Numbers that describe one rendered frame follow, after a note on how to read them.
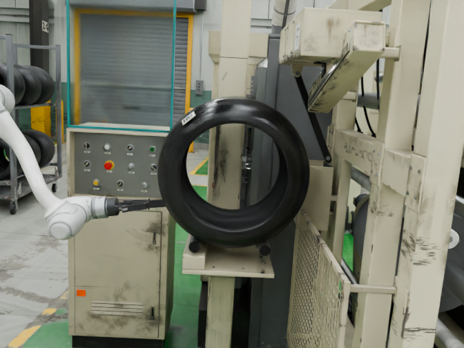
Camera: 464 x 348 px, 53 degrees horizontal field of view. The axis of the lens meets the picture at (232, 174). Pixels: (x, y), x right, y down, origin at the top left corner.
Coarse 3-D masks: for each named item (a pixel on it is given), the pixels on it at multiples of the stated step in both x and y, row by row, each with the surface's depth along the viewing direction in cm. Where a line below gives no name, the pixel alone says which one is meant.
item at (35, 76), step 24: (48, 48) 594; (0, 72) 487; (24, 72) 529; (24, 96) 533; (48, 96) 582; (0, 144) 500; (48, 144) 588; (0, 168) 546; (0, 192) 521; (24, 192) 523
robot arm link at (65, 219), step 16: (0, 112) 175; (0, 128) 175; (16, 128) 179; (16, 144) 178; (32, 160) 176; (32, 176) 172; (48, 192) 171; (48, 208) 170; (64, 208) 170; (80, 208) 179; (48, 224) 167; (64, 224) 166; (80, 224) 173
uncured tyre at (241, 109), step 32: (192, 128) 171; (288, 128) 174; (160, 160) 177; (288, 160) 173; (160, 192) 180; (192, 192) 205; (288, 192) 175; (192, 224) 178; (224, 224) 205; (256, 224) 180; (288, 224) 182
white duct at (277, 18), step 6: (276, 0) 247; (282, 0) 244; (294, 0) 245; (276, 6) 250; (282, 6) 247; (294, 6) 248; (276, 12) 252; (282, 12) 249; (288, 12) 249; (294, 12) 251; (276, 18) 254; (282, 18) 252; (288, 18) 252; (276, 24) 256
